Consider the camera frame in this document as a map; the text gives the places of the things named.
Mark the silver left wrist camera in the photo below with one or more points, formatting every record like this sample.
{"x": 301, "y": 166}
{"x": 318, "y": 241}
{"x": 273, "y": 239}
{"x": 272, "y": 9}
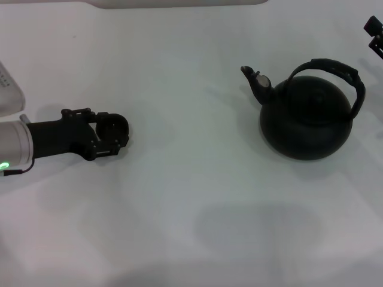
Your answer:
{"x": 9, "y": 92}

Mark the black round teapot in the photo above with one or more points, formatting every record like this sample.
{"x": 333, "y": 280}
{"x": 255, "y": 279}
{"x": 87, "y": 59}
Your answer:
{"x": 305, "y": 131}

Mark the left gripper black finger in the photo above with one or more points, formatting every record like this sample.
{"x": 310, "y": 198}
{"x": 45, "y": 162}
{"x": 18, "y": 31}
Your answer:
{"x": 101, "y": 116}
{"x": 107, "y": 149}

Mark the dark brown teacup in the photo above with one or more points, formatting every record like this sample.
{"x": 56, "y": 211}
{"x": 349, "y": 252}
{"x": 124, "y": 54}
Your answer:
{"x": 115, "y": 125}

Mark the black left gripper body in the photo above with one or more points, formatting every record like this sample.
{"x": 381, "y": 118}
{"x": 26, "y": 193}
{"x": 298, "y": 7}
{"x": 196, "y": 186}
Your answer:
{"x": 66, "y": 137}

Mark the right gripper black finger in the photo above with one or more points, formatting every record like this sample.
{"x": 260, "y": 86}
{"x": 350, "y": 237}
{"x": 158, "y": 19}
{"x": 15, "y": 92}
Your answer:
{"x": 375, "y": 26}
{"x": 378, "y": 46}

